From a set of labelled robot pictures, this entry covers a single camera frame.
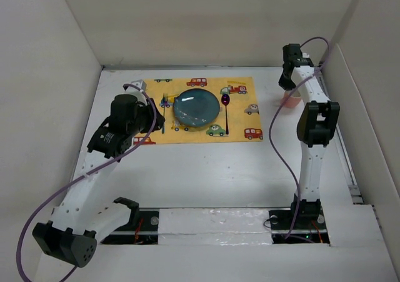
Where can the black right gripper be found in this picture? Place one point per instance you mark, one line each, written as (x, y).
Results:
(284, 83)

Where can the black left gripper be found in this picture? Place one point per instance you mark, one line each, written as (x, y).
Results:
(149, 110)

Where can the iridescent metal fork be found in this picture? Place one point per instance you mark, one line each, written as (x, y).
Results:
(165, 105)

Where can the pink paper cup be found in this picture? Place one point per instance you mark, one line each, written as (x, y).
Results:
(291, 100)

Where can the dark teal ceramic plate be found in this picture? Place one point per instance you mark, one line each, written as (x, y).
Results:
(196, 107)

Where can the purple metal spoon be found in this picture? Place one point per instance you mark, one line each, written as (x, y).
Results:
(225, 100)

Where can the yellow cartoon car placemat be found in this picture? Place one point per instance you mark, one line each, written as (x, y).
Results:
(243, 111)

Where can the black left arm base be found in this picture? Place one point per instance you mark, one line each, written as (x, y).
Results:
(141, 228)

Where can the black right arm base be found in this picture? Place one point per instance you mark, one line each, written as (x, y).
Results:
(305, 230)

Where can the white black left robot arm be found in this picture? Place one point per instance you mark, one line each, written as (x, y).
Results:
(81, 221)

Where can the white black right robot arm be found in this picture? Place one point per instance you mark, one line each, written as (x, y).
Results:
(315, 128)

